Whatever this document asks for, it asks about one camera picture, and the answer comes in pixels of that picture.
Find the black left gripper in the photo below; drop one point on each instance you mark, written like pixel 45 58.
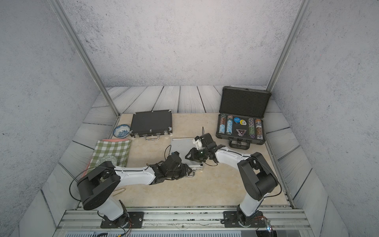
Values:
pixel 185 170

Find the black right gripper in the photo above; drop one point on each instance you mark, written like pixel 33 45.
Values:
pixel 194 156

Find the black carbon poker case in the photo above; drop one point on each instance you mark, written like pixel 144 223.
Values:
pixel 151 124

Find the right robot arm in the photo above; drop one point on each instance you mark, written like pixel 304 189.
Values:
pixel 257 176

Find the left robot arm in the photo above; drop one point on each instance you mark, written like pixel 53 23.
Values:
pixel 97 186

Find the green checked cloth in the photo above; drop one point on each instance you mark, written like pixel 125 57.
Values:
pixel 118 149

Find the clear glass bowl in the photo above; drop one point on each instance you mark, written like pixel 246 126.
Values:
pixel 108 158

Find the triangular all-in button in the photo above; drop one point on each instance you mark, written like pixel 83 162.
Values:
pixel 241 132

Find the small silver poker case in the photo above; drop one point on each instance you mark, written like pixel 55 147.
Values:
pixel 183 146

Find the blue floral ceramic bowl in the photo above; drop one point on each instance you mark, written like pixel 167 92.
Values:
pixel 121 131

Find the pink cutting board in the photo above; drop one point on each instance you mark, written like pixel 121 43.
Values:
pixel 115 140

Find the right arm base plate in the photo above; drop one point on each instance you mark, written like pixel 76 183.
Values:
pixel 235 219

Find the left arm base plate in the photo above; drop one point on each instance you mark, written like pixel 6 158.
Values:
pixel 133 220

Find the large black poker case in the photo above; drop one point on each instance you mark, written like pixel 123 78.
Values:
pixel 245 103

